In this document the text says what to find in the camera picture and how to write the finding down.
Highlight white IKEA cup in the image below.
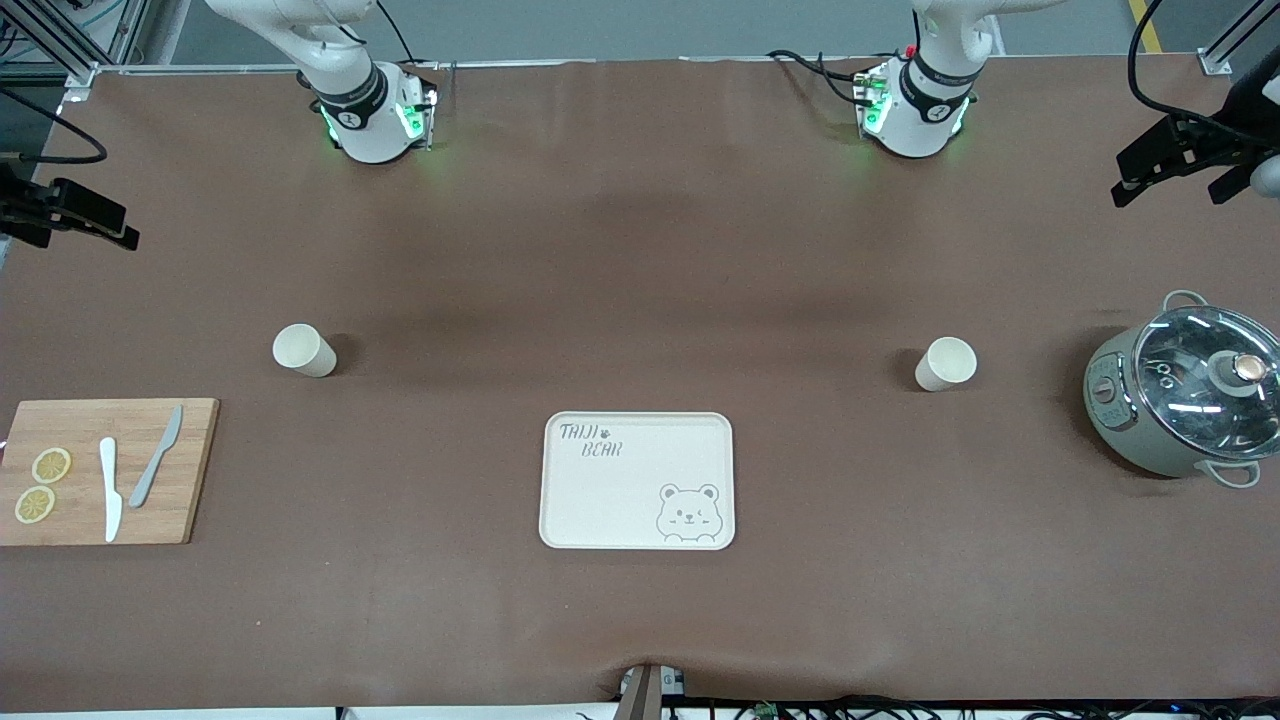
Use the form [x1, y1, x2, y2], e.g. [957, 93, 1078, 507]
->
[915, 337, 978, 393]
[272, 323, 338, 379]

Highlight cream bear print tray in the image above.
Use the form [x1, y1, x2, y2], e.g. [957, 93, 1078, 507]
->
[539, 411, 736, 551]

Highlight bamboo cutting board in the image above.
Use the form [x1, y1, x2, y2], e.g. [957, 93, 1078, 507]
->
[0, 398, 220, 547]

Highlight glass pot lid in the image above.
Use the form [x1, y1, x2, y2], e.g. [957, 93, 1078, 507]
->
[1133, 305, 1280, 461]

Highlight grey plastic knife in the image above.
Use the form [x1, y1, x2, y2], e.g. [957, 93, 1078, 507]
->
[129, 404, 185, 509]

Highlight grey-green electric pot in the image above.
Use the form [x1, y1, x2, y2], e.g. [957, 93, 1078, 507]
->
[1083, 290, 1280, 489]

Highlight white plastic knife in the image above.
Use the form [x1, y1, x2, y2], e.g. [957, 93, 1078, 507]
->
[99, 437, 123, 543]

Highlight brown table cover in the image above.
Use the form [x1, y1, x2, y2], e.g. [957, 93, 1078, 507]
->
[0, 55, 1280, 714]

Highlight aluminium frame profile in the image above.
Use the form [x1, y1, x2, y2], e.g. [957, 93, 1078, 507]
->
[1198, 0, 1280, 77]
[0, 0, 151, 89]

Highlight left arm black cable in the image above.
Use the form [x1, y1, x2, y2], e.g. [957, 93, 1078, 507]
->
[1127, 0, 1280, 141]

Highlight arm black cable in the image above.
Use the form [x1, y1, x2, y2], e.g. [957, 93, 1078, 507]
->
[0, 88, 109, 167]
[1127, 0, 1280, 141]

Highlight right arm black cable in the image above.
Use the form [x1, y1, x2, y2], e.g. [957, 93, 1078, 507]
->
[0, 88, 109, 167]

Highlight black base cable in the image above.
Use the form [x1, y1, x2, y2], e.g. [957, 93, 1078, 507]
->
[375, 0, 442, 73]

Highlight black base cables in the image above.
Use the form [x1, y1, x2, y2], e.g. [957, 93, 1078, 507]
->
[767, 47, 873, 107]

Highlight metal camera mount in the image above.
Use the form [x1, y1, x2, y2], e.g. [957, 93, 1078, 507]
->
[617, 662, 687, 720]

